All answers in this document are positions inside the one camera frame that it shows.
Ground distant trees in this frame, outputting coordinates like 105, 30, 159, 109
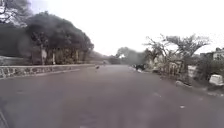
114, 46, 148, 66

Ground dark vehicle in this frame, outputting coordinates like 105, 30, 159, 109
134, 63, 147, 72

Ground grey asphalt road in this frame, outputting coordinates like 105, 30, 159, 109
0, 63, 224, 128

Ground group of dark trees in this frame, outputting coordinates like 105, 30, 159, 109
0, 0, 95, 66

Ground group of sparse trees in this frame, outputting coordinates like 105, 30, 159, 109
143, 33, 224, 82

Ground white vehicle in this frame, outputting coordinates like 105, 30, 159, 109
208, 73, 224, 87

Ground pale building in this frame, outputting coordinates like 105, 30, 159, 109
199, 47, 224, 62

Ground low stone wall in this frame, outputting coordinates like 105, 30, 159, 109
0, 63, 96, 80

